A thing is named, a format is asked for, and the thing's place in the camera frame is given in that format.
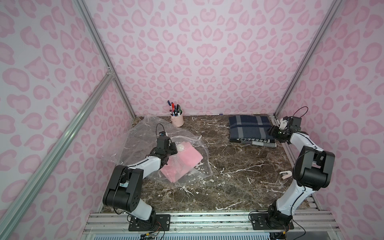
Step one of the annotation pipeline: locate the clear plastic vacuum bag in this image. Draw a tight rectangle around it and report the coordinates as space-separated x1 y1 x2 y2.
103 116 213 187

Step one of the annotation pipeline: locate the grey black checked blanket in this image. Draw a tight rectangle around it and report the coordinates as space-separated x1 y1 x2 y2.
241 141 277 148

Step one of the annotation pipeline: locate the houndstooth black white blanket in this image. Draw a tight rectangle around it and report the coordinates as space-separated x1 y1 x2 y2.
230 138 275 144

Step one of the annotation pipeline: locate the navy blue plaid blanket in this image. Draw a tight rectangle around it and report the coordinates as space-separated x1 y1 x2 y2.
229 115 275 140

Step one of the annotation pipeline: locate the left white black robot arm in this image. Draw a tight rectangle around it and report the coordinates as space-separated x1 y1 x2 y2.
103 131 178 223

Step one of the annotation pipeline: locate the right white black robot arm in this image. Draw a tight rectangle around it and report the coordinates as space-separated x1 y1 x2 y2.
266 116 335 229

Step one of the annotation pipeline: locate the pink fleece blanket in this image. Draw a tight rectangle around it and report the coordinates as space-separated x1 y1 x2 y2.
160 142 203 183

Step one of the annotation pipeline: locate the white pink bag clip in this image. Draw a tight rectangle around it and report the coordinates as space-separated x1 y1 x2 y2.
279 171 293 180

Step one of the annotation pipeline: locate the pink metal pen cup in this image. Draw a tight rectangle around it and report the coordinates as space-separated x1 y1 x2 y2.
171 114 184 128

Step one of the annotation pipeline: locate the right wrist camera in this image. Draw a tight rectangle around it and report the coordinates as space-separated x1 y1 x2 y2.
279 118 289 130

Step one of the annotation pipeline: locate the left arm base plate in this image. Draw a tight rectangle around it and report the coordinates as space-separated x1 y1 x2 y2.
129 214 171 232

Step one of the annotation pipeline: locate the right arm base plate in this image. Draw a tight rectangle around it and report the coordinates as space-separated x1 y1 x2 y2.
248 212 295 231

